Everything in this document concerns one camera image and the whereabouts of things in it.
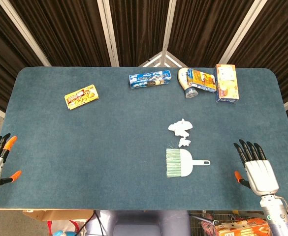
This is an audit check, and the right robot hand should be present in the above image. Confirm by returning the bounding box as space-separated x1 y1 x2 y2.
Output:
233 139 280 196

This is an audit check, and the white brush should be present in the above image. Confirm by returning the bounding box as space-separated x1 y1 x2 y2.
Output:
165 147 211 178

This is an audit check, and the large crumpled white paper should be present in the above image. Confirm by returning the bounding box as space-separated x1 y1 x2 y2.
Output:
167 118 193 138

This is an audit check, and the orange printed carton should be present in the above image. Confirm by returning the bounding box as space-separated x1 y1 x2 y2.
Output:
214 218 271 236

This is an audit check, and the brown cardboard box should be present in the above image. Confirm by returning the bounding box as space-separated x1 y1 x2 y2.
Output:
22 209 95 222

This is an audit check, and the red and white bag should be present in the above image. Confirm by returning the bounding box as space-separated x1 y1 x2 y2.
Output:
47 219 88 236

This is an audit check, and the tall orange and blue carton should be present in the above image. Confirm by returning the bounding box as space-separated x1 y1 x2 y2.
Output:
215 64 240 104

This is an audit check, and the orange and blue snack box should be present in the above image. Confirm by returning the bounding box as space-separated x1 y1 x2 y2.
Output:
187 68 218 93

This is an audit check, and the yellow snack box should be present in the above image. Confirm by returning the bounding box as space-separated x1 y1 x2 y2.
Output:
64 84 100 111

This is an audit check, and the white bottle with blue cap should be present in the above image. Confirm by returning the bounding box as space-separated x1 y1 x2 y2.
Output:
178 68 199 99

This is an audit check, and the blue table mat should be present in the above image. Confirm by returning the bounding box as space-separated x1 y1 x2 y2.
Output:
0 66 288 211

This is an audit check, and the robot torso base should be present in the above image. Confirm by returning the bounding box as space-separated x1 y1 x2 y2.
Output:
86 210 192 236

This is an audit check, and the blue cookie package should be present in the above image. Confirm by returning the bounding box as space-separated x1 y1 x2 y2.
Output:
128 70 172 89

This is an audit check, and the wire shopping basket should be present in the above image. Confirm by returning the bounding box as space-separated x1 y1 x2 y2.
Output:
188 211 265 236

